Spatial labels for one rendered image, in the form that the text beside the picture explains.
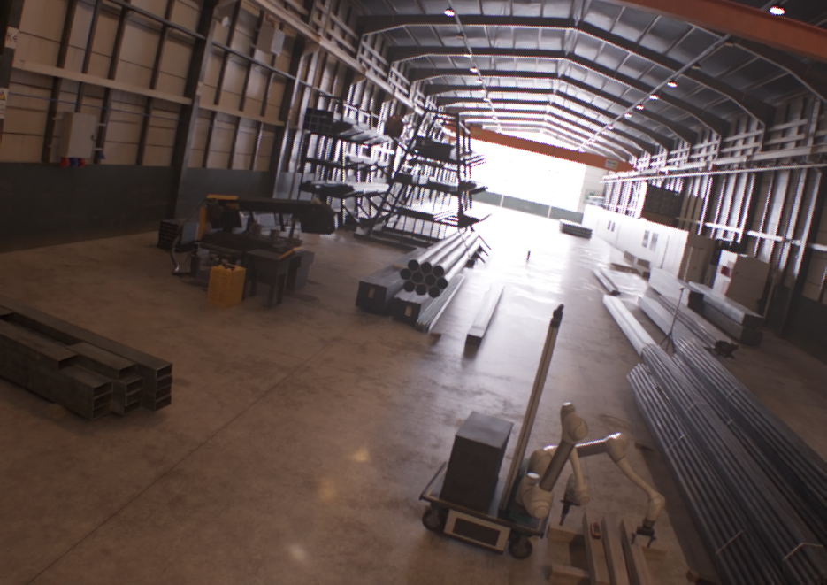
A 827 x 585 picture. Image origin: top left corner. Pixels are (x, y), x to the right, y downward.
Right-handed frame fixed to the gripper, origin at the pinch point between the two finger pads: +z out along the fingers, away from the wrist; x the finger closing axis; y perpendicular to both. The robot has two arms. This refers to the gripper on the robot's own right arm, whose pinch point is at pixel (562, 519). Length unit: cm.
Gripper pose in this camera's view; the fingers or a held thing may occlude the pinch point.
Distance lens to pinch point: 470.1
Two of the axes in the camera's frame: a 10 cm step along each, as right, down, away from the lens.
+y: -9.3, -2.4, 2.7
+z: -2.0, 9.7, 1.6
